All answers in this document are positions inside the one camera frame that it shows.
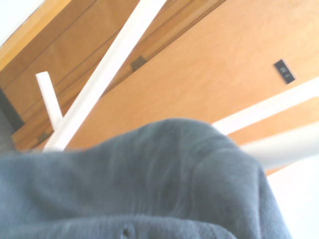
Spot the navy blue baseball cap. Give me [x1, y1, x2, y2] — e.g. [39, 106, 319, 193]
[0, 118, 293, 239]

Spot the light wooden door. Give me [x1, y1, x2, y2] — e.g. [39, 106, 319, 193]
[63, 0, 319, 176]

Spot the brass door hinge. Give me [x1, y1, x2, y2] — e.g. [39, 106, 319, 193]
[36, 131, 51, 143]
[130, 55, 147, 72]

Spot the white wooden coat rack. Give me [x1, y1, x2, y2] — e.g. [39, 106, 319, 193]
[35, 0, 319, 173]

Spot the black door hinge plate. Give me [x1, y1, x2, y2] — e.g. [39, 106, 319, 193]
[273, 58, 297, 86]

